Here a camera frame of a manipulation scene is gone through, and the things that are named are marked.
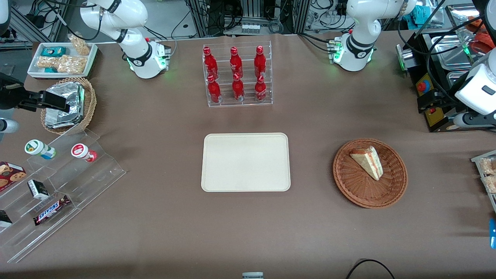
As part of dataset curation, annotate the aluminium frame rack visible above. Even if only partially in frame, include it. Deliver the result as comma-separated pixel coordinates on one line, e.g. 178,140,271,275
185,0,311,38

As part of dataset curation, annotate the aluminium foil container stack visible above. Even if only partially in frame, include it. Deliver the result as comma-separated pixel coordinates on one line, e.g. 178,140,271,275
44,82,85,129

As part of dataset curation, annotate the brown round wicker basket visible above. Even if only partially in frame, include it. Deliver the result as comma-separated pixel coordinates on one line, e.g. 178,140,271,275
332,138,408,209

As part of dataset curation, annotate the cream rectangular serving tray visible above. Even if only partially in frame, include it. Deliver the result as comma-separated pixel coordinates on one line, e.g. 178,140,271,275
201,133,291,193

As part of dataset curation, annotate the clear acrylic stepped stand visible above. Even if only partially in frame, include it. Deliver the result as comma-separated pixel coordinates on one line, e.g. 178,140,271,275
0,128,127,264

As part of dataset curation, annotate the steel tray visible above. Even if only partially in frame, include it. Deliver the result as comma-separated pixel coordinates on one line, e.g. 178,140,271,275
430,34,474,71

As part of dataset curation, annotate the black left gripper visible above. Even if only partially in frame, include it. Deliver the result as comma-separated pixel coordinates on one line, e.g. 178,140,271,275
417,90,466,114

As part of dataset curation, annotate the clear acrylic bottle rack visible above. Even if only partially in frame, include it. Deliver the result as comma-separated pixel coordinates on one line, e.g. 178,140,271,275
202,40,274,108

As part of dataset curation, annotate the triangular sandwich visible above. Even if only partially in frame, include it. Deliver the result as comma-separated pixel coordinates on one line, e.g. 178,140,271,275
350,146,384,181

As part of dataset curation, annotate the red lid yogurt cup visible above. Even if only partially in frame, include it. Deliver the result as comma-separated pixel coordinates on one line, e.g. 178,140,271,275
71,143,98,163

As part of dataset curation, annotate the black cable loop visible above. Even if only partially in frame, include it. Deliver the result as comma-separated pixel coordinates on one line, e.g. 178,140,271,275
346,258,395,279

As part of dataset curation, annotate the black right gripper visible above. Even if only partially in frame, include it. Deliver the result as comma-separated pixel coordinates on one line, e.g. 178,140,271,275
0,73,71,113

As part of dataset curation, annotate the orange object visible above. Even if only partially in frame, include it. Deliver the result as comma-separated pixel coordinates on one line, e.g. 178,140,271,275
467,15,496,55

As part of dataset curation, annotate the puffed rice snack bag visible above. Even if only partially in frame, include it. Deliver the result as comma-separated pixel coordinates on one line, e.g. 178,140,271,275
479,158,496,177
69,34,91,56
482,175,496,195
57,55,88,74
36,56,59,70

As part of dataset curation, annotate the tan wicker basket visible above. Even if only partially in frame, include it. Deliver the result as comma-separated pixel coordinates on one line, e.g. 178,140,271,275
40,77,97,136

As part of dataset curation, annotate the snickers chocolate bar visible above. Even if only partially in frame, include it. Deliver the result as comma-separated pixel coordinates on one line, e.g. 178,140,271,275
33,195,72,226

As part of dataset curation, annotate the white rectangular snack tray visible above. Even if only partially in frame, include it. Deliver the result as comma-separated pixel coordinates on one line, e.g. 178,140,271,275
27,42,98,79

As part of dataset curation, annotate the large teal snack packet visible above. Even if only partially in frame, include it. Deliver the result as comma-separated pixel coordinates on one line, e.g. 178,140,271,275
41,46,67,58

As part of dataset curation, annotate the grey snack tray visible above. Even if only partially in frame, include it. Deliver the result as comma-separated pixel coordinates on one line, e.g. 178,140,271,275
470,150,496,214

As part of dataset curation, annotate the red cola bottle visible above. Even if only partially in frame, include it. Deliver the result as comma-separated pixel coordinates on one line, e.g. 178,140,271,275
255,75,267,102
254,46,267,78
203,46,219,80
207,75,222,104
229,46,244,79
232,73,245,102

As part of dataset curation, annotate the red cookie box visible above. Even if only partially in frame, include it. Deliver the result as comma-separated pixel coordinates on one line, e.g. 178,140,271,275
0,161,27,193

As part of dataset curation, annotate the green lid yogurt cup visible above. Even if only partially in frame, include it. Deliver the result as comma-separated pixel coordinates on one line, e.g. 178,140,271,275
24,139,57,160

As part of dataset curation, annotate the teal cloth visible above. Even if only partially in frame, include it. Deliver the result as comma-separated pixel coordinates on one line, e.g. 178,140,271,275
402,5,431,26

